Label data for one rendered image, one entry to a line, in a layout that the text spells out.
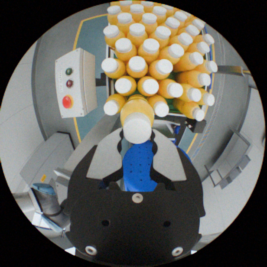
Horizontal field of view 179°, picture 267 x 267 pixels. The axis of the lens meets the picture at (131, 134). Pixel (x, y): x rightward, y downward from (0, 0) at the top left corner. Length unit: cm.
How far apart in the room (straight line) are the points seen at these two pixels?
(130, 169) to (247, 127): 353
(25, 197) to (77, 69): 48
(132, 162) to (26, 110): 271
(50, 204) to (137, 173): 41
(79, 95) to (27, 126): 260
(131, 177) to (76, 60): 37
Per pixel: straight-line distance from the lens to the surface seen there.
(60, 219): 52
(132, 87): 25
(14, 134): 269
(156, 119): 40
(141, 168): 30
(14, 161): 281
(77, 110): 26
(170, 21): 33
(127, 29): 34
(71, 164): 62
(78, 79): 25
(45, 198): 45
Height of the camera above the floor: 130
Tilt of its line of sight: 58 degrees down
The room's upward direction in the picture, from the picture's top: 175 degrees counter-clockwise
